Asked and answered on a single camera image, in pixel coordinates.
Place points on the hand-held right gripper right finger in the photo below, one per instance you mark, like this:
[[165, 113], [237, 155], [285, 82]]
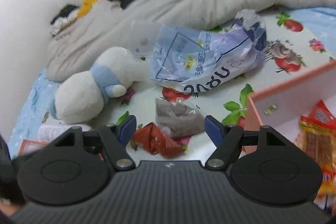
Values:
[[214, 129]]

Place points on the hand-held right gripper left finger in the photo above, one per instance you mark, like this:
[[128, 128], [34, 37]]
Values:
[[127, 129]]

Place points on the grey snack packet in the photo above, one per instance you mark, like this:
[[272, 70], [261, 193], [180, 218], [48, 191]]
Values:
[[178, 119]]

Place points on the pink cardboard box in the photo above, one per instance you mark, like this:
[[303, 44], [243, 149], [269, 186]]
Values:
[[288, 98]]

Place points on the orange cracker packet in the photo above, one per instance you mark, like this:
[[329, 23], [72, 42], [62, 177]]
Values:
[[317, 145]]

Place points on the red white label snack packet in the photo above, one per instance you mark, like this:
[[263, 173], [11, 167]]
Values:
[[324, 113]]

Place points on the pink box lid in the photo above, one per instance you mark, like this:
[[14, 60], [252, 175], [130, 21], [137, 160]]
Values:
[[29, 146]]

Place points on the floral printed mat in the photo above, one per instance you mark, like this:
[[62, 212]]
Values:
[[147, 103]]

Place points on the white blue plush toy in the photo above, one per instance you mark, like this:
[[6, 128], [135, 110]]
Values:
[[78, 98]]

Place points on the white plastic bottle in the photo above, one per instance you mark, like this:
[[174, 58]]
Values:
[[57, 130]]

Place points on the blue white plastic bag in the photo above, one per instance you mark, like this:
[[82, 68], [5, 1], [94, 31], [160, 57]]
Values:
[[197, 61]]

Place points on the white folded clothes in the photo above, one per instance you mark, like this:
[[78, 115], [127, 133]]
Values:
[[61, 26]]

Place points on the grey duvet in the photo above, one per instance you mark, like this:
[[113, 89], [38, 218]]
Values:
[[157, 8]]

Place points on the dark folded clothes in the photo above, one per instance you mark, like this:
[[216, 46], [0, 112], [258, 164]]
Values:
[[64, 12]]

